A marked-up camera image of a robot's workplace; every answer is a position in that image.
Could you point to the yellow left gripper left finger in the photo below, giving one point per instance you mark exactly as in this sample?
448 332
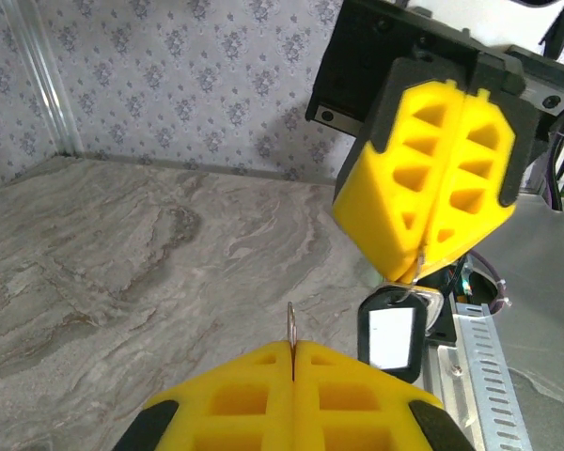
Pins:
235 404

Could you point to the aluminium mounting rail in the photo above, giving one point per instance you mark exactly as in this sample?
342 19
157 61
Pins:
446 399

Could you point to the grey metal sheet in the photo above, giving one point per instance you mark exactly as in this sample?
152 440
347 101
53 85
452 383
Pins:
554 329

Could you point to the small circuit board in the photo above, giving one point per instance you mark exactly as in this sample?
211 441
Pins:
465 282

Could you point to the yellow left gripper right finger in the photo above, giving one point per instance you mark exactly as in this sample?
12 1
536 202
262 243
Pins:
352 404

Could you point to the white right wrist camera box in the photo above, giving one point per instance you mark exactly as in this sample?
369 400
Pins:
474 19

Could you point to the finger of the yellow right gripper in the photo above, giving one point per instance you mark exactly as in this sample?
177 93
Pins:
395 211
479 188

